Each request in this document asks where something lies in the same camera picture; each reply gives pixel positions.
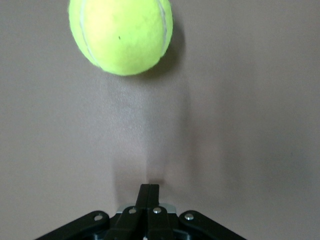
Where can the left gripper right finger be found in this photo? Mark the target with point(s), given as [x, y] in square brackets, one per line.
[162, 225]

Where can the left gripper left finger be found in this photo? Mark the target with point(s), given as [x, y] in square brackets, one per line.
[125, 225]

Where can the yellow-green tennis ball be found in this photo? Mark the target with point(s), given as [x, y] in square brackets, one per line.
[122, 35]

